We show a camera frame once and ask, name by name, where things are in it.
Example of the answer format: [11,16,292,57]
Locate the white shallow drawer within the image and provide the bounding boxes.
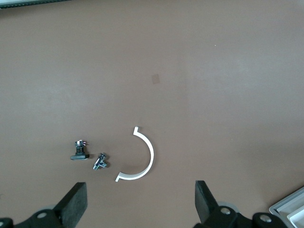
[286,209,304,228]

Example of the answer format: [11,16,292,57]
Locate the white half ring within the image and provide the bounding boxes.
[115,126,154,182]

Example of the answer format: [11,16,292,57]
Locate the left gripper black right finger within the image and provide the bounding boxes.
[193,180,283,228]

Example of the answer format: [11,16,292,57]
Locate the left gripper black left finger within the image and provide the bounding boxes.
[0,182,88,228]

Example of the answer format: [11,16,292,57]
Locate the small metal fitting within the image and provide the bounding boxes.
[93,152,109,171]

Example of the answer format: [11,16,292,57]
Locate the white drawer cabinet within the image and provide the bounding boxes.
[269,186,304,228]

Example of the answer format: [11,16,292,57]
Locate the black flat-head switch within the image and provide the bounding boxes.
[70,140,90,161]

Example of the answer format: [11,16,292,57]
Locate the black ribbed edge strip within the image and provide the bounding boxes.
[0,0,74,10]

